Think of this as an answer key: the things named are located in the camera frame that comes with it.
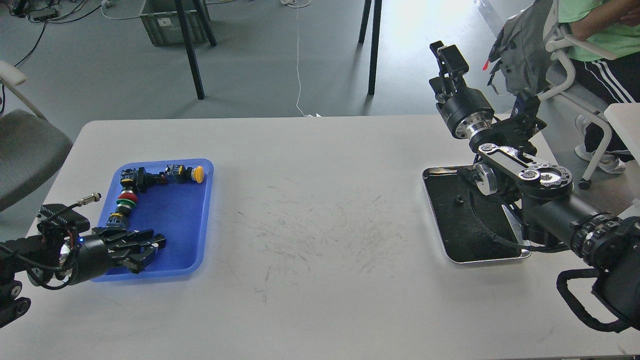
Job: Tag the grey backpack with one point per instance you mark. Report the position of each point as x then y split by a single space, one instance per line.
519 51

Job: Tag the blue plastic tray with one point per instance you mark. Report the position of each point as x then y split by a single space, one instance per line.
178 211

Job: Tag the grey plastic crate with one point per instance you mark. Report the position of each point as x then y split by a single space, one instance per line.
161 22

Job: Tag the black table leg right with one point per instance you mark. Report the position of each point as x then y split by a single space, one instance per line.
376 6

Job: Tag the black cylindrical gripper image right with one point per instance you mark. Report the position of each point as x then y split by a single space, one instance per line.
458 107

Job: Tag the seated person green shirt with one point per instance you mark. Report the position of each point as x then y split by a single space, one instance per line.
612 25

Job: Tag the red and green push buttons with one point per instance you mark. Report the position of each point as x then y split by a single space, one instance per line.
126 201

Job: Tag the blue black small switch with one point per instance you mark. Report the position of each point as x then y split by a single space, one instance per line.
117 220

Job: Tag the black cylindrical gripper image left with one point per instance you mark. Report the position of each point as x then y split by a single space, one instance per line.
132 249

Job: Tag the black table leg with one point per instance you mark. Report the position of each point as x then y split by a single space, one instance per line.
376 6
187 41

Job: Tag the silver metal tray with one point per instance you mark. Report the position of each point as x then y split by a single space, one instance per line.
480 231

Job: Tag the yellow push button switch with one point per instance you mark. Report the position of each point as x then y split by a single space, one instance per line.
179 174

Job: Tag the black table leg left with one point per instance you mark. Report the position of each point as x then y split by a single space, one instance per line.
187 41

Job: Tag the black connector switch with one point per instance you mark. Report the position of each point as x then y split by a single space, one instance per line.
138 180

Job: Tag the white office chair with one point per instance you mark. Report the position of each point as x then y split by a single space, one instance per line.
563 88

